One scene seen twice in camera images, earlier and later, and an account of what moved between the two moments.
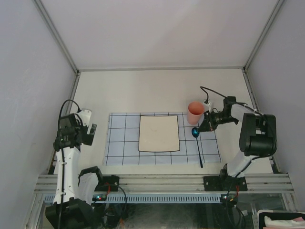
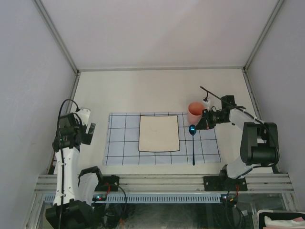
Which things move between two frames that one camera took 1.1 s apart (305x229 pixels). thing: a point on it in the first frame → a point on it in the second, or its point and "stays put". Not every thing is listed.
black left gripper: [87, 138] stays put
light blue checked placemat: [122, 147] stays put
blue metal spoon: [195, 133] → [192, 130]
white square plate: [158, 133] stays put
